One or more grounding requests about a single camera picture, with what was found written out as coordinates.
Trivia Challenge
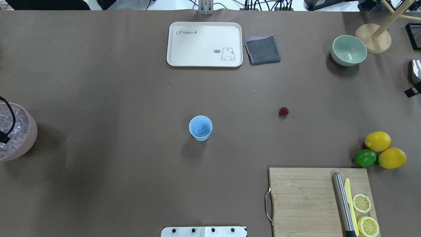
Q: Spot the red strawberry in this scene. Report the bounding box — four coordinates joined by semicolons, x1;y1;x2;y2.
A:
279;107;290;116

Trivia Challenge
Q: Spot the light blue cup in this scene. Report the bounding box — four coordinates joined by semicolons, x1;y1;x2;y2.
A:
188;115;212;142

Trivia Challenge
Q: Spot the wooden cup tree stand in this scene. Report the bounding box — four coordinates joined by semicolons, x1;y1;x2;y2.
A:
355;0;421;54

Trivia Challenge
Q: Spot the pile of ice cubes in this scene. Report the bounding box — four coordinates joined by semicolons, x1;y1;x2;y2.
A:
0;105;29;158

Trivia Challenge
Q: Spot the cream rabbit tray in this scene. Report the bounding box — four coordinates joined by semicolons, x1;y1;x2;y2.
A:
166;22;243;67

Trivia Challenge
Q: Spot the grey folded cloth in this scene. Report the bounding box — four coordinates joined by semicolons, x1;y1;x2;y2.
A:
244;35;281;66

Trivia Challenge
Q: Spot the wooden cutting board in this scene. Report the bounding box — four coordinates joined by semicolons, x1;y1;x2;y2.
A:
268;168;373;237

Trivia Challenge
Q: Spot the yellow plastic knife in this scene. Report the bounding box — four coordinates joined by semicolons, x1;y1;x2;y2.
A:
343;178;359;237

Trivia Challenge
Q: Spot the light green bowl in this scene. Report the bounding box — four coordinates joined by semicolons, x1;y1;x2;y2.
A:
331;35;367;66

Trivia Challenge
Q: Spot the green lime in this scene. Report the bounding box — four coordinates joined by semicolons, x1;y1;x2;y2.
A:
354;149;377;167

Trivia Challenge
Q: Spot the yellow lemon near lime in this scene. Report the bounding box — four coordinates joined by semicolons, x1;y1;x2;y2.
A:
364;131;391;152

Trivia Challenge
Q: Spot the lemon slice upper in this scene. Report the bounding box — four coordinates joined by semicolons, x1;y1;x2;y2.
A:
352;194;372;213

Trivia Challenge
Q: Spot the lemon slice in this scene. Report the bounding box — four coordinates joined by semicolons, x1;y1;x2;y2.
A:
357;216;380;237
352;194;372;213

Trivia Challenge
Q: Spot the pink bowl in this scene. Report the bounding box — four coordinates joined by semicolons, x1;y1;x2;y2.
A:
0;103;37;162

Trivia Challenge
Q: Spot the yellow lemon outer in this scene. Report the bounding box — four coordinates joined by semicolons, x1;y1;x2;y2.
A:
377;147;407;169

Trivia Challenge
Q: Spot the lemon slice lower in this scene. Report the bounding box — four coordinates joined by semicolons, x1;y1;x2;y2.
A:
357;216;380;237

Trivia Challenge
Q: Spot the aluminium frame post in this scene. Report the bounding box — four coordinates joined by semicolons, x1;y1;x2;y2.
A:
197;0;214;15

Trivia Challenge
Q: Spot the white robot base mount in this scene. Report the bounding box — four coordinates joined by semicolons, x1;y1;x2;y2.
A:
161;226;248;237

